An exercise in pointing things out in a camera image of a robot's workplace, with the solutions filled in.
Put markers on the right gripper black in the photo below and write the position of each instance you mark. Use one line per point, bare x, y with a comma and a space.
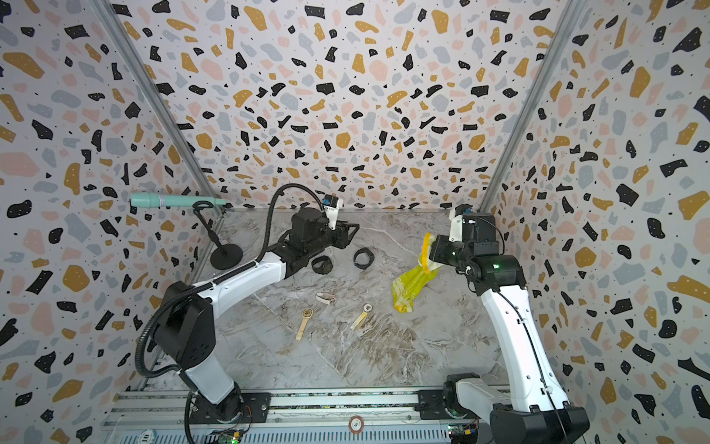
443, 246

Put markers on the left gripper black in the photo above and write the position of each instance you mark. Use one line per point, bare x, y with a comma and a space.
342, 236

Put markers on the black digital watch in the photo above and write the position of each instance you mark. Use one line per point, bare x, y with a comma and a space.
363, 258

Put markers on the yellow green white cloth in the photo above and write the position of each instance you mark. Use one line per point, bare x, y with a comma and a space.
407, 287

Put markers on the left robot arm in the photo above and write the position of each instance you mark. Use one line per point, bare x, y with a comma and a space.
181, 335

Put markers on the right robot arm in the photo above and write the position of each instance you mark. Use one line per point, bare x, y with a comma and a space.
536, 409

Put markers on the black watch middle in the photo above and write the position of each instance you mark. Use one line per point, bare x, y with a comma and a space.
322, 265

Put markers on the black microphone stand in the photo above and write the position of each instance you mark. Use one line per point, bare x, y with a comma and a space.
224, 256

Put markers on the red white round sticker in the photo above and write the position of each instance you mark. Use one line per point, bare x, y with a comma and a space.
356, 425

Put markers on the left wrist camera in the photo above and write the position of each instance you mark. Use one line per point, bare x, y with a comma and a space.
332, 206

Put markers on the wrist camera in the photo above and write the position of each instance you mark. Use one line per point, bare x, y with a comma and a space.
332, 206
457, 224

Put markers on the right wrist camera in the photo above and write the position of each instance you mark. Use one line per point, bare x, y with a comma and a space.
457, 224

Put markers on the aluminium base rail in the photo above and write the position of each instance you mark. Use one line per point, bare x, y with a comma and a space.
391, 415

